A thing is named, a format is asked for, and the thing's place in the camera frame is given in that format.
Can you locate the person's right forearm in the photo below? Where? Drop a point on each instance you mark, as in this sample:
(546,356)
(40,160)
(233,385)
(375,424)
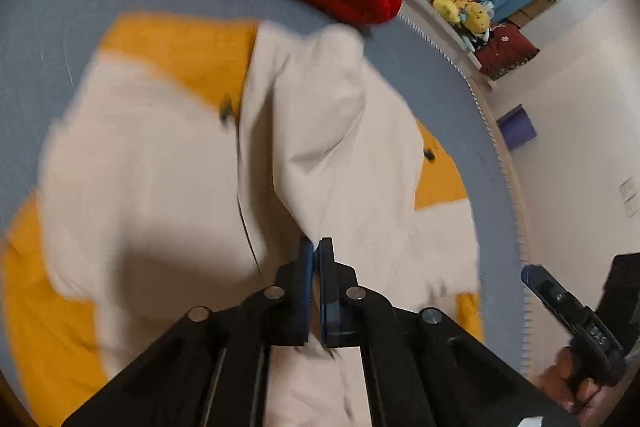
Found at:
(625,292)

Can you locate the yellow plush toy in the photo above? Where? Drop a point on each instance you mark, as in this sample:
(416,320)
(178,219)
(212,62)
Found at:
(476,16)
(446,2)

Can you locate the purple box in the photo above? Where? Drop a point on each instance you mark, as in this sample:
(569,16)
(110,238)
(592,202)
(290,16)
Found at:
(517,128)

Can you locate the dark red cushion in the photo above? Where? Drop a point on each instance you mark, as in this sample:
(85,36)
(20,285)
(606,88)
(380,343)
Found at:
(505,47)

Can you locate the cream and yellow hooded jacket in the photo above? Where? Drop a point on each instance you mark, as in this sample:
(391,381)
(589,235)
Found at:
(165,167)

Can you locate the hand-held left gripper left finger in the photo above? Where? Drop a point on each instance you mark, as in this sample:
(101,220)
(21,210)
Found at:
(305,287)

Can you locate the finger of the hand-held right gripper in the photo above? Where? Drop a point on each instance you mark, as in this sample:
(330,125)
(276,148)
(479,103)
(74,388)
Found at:
(547,289)

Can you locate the wooden bed frame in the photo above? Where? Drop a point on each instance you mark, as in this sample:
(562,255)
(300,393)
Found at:
(510,187)

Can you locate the person's right hand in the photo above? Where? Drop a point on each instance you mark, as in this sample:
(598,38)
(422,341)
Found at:
(560,382)

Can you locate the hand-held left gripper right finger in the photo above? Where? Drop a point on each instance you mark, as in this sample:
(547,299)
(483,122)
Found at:
(327,292)

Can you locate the wall socket plate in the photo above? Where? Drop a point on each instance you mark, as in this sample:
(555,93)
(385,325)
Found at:
(630,194)

